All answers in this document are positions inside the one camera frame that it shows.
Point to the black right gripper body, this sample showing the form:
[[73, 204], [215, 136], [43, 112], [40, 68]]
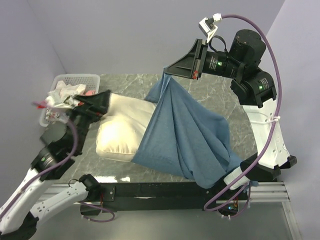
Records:
[[216, 63]]

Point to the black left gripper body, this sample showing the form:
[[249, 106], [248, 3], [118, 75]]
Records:
[[82, 119]]

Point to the cream pillow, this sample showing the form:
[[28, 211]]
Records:
[[123, 127]]

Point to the blue pillowcase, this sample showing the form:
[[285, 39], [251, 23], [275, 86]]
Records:
[[185, 139]]

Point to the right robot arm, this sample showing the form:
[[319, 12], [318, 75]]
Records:
[[256, 93]]

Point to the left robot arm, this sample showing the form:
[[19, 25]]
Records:
[[62, 140]]

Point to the pink cloth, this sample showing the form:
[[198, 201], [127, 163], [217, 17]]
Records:
[[90, 93]]

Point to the white plastic basket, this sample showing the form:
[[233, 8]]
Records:
[[91, 81]]

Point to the white printed cloth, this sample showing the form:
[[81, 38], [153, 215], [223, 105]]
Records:
[[67, 93]]

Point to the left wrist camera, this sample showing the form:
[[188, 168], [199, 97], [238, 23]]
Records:
[[52, 101]]

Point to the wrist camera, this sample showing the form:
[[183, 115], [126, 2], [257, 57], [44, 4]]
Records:
[[52, 101], [208, 26]]

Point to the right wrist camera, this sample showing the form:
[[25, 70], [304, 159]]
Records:
[[208, 26]]

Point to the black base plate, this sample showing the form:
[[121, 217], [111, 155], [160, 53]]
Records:
[[149, 196]]

